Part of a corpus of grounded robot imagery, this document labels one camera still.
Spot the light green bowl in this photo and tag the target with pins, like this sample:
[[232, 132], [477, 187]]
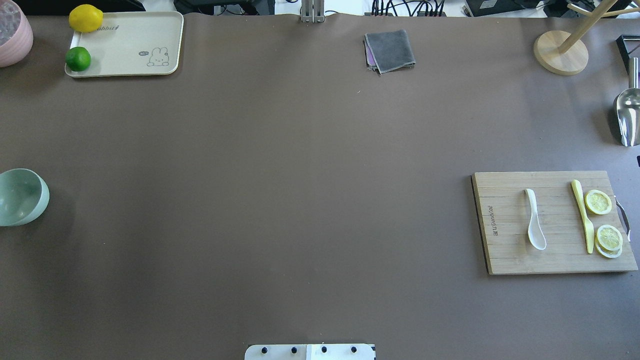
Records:
[[24, 196]]

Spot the white ceramic spoon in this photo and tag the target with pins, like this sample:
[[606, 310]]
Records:
[[534, 231]]

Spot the pink bowl with ice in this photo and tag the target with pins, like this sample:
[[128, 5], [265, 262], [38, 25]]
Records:
[[16, 35]]

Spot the grey folded cloth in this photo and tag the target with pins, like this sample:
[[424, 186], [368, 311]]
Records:
[[388, 51]]

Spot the bamboo cutting board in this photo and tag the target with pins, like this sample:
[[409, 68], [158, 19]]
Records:
[[504, 215]]

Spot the cream tray with bunny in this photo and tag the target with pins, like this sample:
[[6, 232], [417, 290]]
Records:
[[132, 44]]

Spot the yellow plastic knife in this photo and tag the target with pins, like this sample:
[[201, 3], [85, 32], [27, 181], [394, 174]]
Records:
[[588, 226]]

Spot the green lime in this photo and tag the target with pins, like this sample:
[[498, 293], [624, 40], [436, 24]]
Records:
[[78, 59]]

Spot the wooden mug tree stand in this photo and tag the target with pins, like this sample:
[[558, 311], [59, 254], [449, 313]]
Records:
[[564, 53]]

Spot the yellow lemon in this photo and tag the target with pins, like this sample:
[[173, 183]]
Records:
[[85, 18]]

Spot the lemon slice near knife blade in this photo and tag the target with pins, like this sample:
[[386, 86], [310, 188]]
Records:
[[608, 241]]

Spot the steel scoop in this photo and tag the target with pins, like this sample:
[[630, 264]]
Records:
[[627, 107]]

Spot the aluminium frame post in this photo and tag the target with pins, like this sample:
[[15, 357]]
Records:
[[312, 11]]

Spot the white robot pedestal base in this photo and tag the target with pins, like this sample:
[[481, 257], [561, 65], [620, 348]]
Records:
[[311, 351]]

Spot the lemon slice near knife handle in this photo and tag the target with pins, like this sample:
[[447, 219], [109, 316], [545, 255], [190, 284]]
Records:
[[598, 202]]

